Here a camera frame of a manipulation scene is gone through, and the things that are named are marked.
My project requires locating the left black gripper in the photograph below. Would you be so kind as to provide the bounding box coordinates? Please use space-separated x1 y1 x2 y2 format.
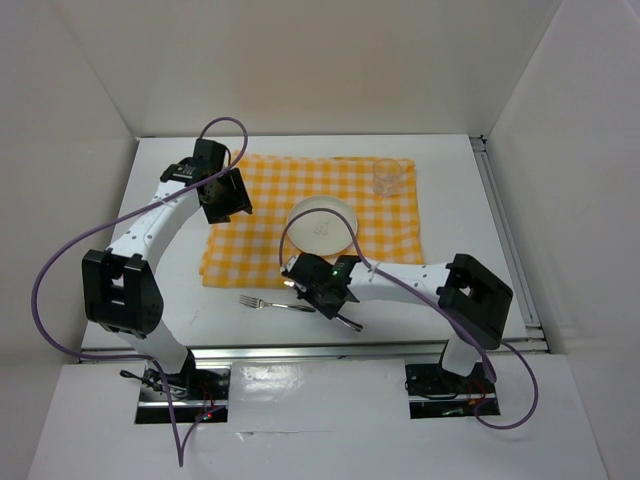
201 167 252 224

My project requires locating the silver table knife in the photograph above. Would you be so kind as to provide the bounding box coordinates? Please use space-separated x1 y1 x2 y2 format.
336 315 363 332

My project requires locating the yellow white checkered cloth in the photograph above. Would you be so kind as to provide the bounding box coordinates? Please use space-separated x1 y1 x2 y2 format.
199 154 423 288

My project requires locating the cream round plate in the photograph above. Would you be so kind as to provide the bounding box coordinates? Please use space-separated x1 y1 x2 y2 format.
287 195 358 256

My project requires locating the clear plastic cup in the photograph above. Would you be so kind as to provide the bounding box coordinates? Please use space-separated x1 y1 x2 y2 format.
372 158 403 197

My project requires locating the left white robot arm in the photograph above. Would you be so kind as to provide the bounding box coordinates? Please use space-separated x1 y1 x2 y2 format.
82 138 252 399

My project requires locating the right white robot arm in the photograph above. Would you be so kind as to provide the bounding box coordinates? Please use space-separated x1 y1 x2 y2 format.
280 253 513 392

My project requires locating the silver fork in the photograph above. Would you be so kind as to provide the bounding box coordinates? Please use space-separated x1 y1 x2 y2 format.
239 295 316 313

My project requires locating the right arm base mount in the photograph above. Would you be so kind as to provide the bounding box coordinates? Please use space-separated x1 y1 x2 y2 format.
405 362 500 419

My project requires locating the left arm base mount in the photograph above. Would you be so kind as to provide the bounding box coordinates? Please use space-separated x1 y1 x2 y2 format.
119 367 231 425

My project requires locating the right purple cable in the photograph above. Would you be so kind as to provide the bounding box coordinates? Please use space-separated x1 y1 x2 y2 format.
278 208 539 430

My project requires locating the purple cable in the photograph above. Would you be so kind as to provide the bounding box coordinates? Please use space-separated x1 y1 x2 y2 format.
278 208 539 430
29 117 250 467

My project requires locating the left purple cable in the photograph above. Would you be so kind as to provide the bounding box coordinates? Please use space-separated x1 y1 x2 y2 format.
29 117 250 467

